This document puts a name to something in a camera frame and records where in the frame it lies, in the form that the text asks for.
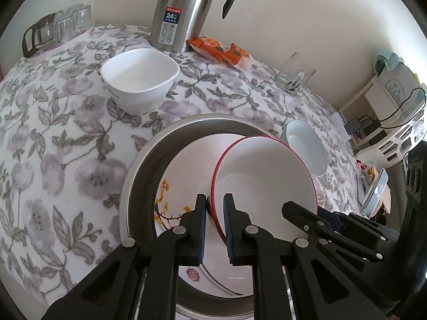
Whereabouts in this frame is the strawberry pattern bowl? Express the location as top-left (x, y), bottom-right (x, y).
top-left (210, 136), bottom-right (318, 242)

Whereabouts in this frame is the stainless steel plate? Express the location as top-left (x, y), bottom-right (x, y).
top-left (119, 114), bottom-right (292, 319)

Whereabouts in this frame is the black rim white plate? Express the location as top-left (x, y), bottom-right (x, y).
top-left (153, 134), bottom-right (252, 298)

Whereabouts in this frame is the light blue bowl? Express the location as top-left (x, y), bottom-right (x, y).
top-left (280, 120), bottom-right (328, 177)

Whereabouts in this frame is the white square bowl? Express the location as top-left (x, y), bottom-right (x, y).
top-left (101, 49), bottom-right (180, 116)

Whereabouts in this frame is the white power strip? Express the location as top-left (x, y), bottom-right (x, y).
top-left (331, 112), bottom-right (351, 142)

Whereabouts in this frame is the black charger adapter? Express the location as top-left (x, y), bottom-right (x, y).
top-left (345, 118), bottom-right (361, 135)

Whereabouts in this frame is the white lattice shelf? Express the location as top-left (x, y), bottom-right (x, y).
top-left (339, 69), bottom-right (426, 168)

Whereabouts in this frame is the clear glass mug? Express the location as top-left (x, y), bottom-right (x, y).
top-left (274, 52), bottom-right (316, 94)

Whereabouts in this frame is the floral grey tablecloth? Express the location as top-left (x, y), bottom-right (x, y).
top-left (1, 25), bottom-right (361, 309)

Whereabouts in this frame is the orange snack packet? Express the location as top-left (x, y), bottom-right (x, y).
top-left (187, 36), bottom-right (224, 64)
top-left (222, 43), bottom-right (252, 74)

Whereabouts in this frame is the teal cloth on shelf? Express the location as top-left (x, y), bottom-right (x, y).
top-left (373, 50), bottom-right (404, 77)

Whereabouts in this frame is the stainless steel thermos jug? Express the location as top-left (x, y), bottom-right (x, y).
top-left (148, 0), bottom-right (240, 54)

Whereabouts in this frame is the upturned drinking glass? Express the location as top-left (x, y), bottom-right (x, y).
top-left (67, 4), bottom-right (94, 33)
top-left (54, 10), bottom-right (77, 43)

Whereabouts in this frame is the black charger cable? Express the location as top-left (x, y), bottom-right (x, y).
top-left (358, 86), bottom-right (427, 131)

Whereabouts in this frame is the glass teapot black handle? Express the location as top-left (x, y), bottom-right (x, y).
top-left (22, 12), bottom-right (62, 59)

